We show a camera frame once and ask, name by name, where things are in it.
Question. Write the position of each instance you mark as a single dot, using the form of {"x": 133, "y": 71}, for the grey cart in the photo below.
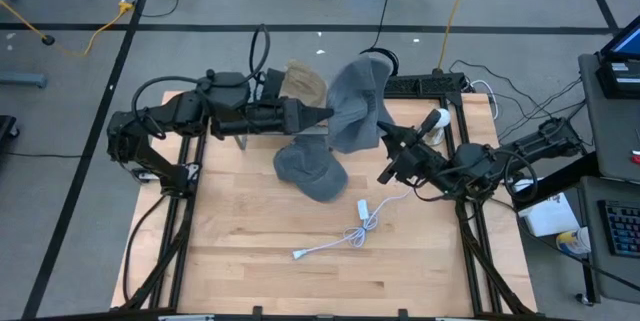
{"x": 607, "y": 126}

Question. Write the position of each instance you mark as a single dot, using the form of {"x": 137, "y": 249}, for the black aluminium table frame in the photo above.
{"x": 430, "y": 83}

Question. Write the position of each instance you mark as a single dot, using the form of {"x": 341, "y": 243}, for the white box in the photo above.
{"x": 550, "y": 216}

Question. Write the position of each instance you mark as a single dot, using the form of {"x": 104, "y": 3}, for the grey baseball cap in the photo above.
{"x": 310, "y": 171}
{"x": 357, "y": 106}

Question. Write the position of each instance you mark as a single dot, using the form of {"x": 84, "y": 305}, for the tan baseball cap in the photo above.
{"x": 305, "y": 86}

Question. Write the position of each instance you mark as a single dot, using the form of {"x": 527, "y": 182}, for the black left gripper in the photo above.
{"x": 275, "y": 116}

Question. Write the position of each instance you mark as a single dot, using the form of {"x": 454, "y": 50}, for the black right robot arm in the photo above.
{"x": 540, "y": 143}

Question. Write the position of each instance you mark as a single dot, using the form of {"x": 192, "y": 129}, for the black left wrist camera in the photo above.
{"x": 274, "y": 83}

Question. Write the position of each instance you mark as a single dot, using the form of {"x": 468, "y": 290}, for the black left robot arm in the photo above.
{"x": 175, "y": 111}

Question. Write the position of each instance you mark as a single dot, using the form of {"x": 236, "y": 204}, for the black keyboard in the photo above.
{"x": 622, "y": 228}

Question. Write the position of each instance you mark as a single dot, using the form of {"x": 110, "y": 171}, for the white bulb lamp, wooden base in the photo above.
{"x": 444, "y": 121}

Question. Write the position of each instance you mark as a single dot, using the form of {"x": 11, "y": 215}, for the wipes container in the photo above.
{"x": 572, "y": 241}

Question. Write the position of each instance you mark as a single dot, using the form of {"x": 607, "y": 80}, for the grey perforated metal shelf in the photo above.
{"x": 242, "y": 141}

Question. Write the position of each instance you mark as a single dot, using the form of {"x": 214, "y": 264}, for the laptop computer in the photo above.
{"x": 622, "y": 56}

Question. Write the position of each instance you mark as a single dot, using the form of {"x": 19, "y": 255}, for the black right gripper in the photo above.
{"x": 417, "y": 158}

